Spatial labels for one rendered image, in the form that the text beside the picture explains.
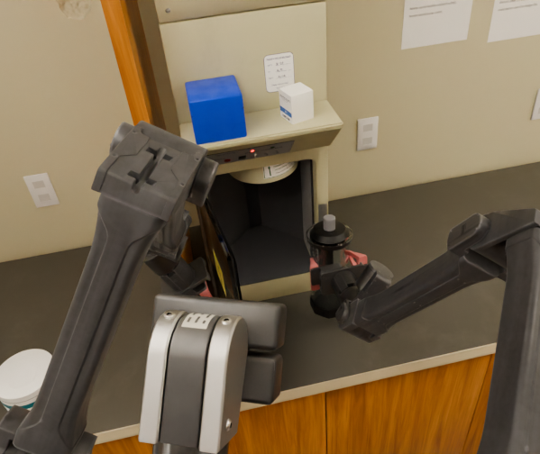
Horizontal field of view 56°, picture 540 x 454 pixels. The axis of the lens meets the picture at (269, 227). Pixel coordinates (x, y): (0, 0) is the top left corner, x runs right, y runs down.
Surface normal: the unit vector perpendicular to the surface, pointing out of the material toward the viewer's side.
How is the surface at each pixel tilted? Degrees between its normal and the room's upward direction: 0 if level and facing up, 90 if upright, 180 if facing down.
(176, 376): 44
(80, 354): 68
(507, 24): 90
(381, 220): 0
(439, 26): 90
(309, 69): 90
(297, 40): 90
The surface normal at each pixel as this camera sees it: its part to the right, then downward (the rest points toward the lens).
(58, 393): -0.03, 0.29
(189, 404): -0.19, -0.13
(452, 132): 0.20, 0.60
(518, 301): -0.85, -0.48
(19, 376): -0.08, -0.78
